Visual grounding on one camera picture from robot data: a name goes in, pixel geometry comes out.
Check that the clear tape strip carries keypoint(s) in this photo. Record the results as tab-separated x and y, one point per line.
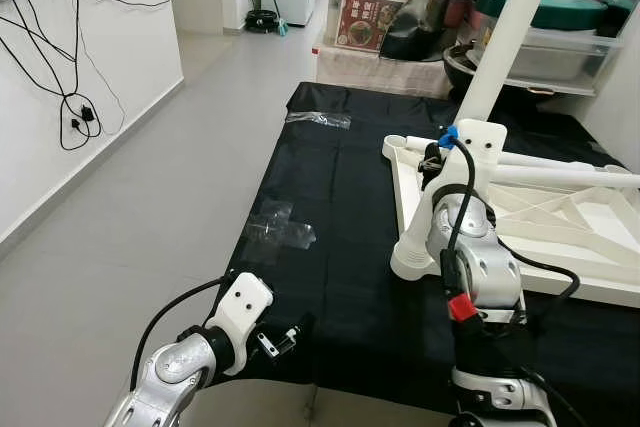
318	119

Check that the black wok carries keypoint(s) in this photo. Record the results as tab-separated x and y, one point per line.
460	72

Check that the white plastic children table top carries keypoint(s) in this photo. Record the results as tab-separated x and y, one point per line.
580	227

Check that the black tablecloth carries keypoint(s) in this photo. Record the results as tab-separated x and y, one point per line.
350	297

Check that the teal mop head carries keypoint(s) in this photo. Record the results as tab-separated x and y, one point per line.
283	27

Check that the clear plastic storage container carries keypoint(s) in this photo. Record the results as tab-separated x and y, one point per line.
580	57

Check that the beige patterned cloth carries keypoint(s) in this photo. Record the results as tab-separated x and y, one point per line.
380	72

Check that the green pot lid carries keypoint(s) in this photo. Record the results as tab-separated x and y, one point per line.
570	9

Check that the red printed carton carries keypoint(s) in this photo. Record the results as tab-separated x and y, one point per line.
365	22

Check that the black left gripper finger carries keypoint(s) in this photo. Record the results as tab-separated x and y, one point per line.
302	325

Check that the black power adapter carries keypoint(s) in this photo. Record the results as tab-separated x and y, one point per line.
88	115

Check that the black plastic bag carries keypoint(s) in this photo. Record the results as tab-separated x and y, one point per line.
430	17

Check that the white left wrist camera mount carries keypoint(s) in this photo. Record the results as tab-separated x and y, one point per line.
240	312

